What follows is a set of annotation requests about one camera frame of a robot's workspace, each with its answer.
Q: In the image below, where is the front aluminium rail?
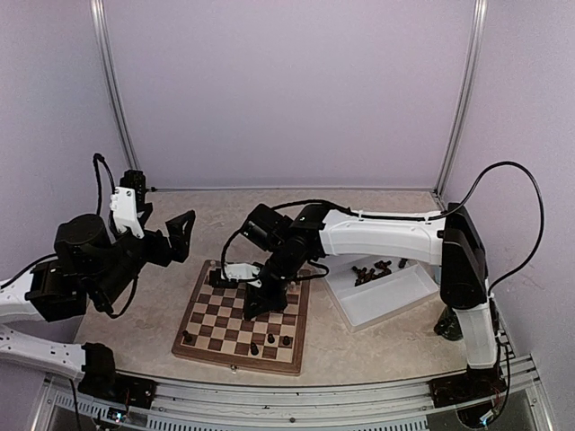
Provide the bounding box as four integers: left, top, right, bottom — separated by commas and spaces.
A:
31, 358, 553, 431

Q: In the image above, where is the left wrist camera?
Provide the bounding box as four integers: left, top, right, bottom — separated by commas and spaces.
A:
109, 170, 147, 240

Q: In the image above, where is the left aluminium frame post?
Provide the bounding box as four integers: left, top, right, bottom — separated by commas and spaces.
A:
90, 0, 141, 170

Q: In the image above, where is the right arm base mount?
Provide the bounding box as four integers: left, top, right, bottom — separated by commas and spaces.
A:
429, 373, 507, 409

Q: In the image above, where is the aluminium frame post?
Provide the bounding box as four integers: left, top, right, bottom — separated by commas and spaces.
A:
90, 0, 141, 170
434, 0, 489, 200

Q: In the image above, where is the right aluminium frame post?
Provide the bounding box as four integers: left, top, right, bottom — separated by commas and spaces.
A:
434, 0, 489, 200

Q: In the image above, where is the wooden chess board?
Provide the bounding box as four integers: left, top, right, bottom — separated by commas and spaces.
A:
172, 260, 310, 375

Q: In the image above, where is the dark green mug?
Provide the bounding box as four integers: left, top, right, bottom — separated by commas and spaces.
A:
433, 306, 463, 341

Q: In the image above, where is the white plastic tray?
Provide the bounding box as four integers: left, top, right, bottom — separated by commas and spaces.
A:
323, 255, 439, 333

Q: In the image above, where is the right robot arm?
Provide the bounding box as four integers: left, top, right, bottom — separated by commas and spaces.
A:
239, 199, 501, 399

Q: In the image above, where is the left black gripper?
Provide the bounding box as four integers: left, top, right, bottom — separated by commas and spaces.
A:
94, 211, 196, 307

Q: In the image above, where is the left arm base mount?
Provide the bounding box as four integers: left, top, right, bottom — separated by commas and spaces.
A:
78, 374, 157, 409

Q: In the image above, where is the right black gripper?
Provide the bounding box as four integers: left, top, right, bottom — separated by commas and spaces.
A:
243, 242, 308, 316

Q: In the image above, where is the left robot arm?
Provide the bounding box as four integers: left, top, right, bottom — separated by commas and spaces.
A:
1, 210, 196, 400

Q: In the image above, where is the black chess rook corner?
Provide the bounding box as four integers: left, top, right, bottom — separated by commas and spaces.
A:
182, 330, 194, 345

